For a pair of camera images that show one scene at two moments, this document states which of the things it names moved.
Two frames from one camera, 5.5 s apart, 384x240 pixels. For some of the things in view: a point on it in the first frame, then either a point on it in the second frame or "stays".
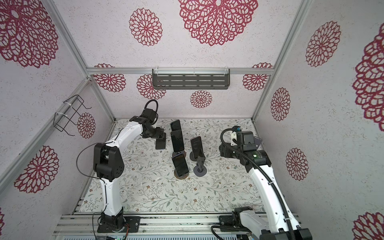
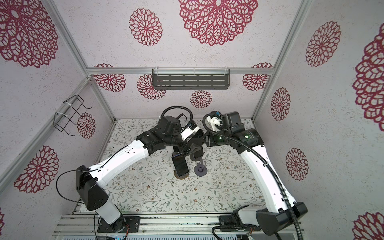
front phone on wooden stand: (180, 164) stays
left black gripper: (159, 134) → (186, 144)
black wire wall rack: (61, 120) stays
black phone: (198, 150) stays
